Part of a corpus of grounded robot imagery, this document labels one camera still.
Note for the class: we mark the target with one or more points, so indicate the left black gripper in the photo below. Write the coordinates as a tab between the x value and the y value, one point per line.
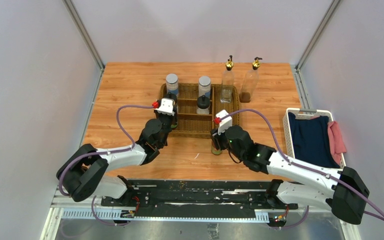
156	114

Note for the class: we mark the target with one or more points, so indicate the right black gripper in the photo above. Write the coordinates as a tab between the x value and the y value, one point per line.
217	138

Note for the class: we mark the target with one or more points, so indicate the green sauce bottle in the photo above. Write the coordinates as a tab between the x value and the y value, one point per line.
215	151
174	122

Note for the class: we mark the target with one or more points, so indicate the silver-lid pepper jar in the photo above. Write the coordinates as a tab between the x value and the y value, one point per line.
204	86
172	84

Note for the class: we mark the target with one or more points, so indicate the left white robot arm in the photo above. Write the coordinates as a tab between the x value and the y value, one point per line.
84	173

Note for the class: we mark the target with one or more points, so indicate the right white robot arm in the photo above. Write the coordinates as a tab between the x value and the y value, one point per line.
340	190

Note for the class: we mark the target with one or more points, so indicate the white plastic perforated basket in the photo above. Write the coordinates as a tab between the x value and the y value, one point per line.
306	114

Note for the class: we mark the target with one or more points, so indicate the dark blue cloth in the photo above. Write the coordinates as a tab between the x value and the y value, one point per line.
310	140

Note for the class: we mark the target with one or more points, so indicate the pink cloth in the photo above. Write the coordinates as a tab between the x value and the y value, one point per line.
336	143

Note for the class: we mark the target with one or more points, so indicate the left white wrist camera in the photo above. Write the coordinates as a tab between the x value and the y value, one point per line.
165	106

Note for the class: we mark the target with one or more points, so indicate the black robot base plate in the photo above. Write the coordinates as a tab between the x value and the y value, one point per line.
197	199

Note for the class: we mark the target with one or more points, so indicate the left aluminium frame post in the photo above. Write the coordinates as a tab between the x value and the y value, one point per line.
77	20

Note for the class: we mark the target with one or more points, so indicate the aluminium frame post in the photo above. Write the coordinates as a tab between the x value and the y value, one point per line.
330	12
77	20

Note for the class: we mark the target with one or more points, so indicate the right aluminium frame post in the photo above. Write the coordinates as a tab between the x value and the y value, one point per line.
330	12

